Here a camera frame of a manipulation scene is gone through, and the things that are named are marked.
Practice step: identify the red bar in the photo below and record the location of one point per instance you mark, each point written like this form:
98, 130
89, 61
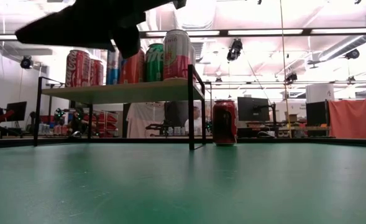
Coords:
4, 115

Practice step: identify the red soda can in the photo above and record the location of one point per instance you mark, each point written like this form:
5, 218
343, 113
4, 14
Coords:
133, 70

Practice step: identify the wooden shelf black metal frame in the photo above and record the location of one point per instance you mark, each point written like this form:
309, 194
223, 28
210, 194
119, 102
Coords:
123, 93

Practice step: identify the row of white bottles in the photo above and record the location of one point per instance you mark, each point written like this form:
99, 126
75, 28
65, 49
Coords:
178, 130

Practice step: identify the orange cloth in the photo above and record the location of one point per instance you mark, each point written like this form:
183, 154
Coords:
353, 118

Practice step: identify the blue silver Red Bull can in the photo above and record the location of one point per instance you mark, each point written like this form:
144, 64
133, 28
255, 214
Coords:
112, 70

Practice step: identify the black ceiling spotlight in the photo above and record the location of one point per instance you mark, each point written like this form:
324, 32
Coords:
26, 62
290, 77
352, 54

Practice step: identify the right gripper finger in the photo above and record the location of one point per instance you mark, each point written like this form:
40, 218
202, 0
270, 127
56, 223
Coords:
128, 43
67, 29

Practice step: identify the thin yellowish pole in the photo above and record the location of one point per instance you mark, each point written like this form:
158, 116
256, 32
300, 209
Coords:
284, 62

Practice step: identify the white hanging shirt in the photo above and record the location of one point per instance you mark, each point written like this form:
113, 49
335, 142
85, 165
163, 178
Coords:
142, 118

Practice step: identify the cardboard box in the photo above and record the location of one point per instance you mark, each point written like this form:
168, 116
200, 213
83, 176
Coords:
293, 117

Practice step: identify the green Sprite can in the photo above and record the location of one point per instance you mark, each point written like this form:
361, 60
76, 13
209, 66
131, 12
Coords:
154, 63

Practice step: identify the red and blue bin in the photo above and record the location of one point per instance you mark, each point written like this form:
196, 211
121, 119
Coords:
50, 119

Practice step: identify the black monitor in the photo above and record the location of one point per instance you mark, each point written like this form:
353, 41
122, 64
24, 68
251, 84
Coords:
19, 110
317, 113
248, 109

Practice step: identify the red bin rack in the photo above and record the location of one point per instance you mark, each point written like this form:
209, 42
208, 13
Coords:
108, 119

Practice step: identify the black ceiling camera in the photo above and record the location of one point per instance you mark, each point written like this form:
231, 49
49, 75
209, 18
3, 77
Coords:
235, 49

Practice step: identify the green table mat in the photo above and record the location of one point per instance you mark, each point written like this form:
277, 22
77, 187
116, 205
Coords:
182, 193

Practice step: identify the white cylinder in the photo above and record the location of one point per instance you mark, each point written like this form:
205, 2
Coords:
319, 93

